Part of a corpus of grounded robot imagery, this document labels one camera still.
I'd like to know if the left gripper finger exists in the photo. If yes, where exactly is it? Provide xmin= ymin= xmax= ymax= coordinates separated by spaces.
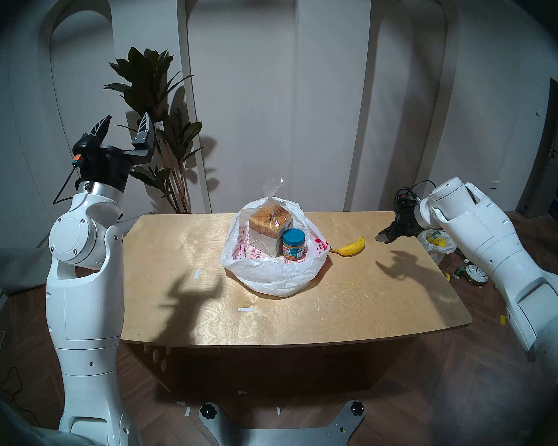
xmin=131 ymin=111 xmax=156 ymax=151
xmin=89 ymin=114 xmax=112 ymax=143

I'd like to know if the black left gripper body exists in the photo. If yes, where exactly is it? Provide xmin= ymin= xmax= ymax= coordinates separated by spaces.
xmin=72 ymin=135 xmax=155 ymax=193

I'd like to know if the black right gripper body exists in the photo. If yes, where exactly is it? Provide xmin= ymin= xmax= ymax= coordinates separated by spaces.
xmin=391 ymin=193 xmax=420 ymax=235

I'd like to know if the yellow banana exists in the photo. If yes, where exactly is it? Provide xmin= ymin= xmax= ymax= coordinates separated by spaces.
xmin=330 ymin=236 xmax=366 ymax=257

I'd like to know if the peanut butter jar blue lid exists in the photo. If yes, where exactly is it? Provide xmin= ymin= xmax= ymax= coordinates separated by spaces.
xmin=282 ymin=228 xmax=306 ymax=261

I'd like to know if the bread loaf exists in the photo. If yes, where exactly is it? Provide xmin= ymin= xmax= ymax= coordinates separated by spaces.
xmin=249 ymin=178 xmax=292 ymax=257

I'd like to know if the white plastic shopping bag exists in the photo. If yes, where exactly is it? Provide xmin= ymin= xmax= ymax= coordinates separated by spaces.
xmin=220 ymin=197 xmax=332 ymax=297

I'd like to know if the white bin with plastic liner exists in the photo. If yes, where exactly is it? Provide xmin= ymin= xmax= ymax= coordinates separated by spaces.
xmin=417 ymin=229 xmax=457 ymax=264

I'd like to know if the tall dark-leaved potted plant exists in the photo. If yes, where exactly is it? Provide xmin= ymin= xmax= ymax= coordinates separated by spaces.
xmin=103 ymin=47 xmax=206 ymax=214

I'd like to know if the grey door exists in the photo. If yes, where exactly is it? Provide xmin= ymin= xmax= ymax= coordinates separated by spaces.
xmin=516 ymin=72 xmax=558 ymax=218

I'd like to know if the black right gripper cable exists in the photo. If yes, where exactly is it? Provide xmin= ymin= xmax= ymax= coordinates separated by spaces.
xmin=394 ymin=180 xmax=437 ymax=205

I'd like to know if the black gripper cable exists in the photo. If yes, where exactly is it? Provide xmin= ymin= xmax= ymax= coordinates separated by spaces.
xmin=53 ymin=164 xmax=82 ymax=205
xmin=394 ymin=180 xmax=437 ymax=205

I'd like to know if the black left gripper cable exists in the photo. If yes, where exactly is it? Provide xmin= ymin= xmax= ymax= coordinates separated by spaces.
xmin=53 ymin=164 xmax=82 ymax=205

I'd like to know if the grey metal robot base plate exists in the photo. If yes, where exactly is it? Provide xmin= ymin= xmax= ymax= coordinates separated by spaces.
xmin=199 ymin=400 xmax=366 ymax=446

